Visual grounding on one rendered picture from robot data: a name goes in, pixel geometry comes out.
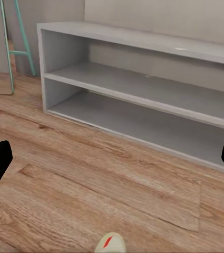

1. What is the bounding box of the gym shoe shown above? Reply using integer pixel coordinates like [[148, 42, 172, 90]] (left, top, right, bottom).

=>
[[94, 232, 126, 253]]

